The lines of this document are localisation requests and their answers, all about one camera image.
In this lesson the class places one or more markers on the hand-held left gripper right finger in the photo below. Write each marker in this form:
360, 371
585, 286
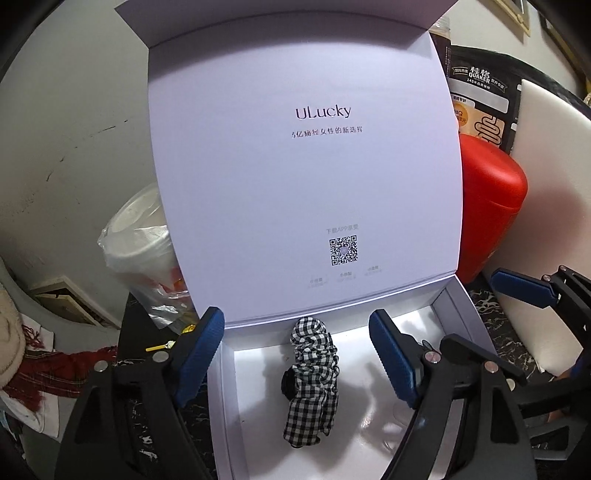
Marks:
392, 360

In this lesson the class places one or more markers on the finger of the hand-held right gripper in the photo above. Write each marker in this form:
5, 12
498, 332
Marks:
475, 353
521, 286

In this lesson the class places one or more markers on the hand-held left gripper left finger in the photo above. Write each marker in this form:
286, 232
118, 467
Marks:
203, 350

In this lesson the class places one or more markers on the gingham scrunchie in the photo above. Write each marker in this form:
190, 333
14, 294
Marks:
314, 369

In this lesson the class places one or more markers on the pale lilac gift box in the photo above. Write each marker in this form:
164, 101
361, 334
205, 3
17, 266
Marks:
300, 184

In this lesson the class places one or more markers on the yellow stick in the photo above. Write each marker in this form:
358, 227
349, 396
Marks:
159, 346

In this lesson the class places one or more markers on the white foam board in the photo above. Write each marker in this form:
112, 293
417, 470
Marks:
549, 207

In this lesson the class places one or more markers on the red canister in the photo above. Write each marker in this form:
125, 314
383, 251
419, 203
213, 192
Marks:
489, 198

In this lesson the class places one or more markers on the plastic cup in bag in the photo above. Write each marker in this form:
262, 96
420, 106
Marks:
138, 249

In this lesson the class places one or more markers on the red scarf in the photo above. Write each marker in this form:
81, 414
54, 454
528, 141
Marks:
51, 369

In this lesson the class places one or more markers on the white cloth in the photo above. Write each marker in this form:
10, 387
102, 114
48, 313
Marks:
32, 415

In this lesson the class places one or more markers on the black printed pouch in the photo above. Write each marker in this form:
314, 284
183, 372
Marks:
485, 101

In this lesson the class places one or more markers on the beige cloth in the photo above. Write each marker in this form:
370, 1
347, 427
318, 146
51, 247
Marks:
9, 332

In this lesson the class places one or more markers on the dark brown jar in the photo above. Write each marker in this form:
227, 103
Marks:
441, 30

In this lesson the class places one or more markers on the light wooden picture frame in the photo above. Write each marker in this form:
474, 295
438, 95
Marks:
512, 14

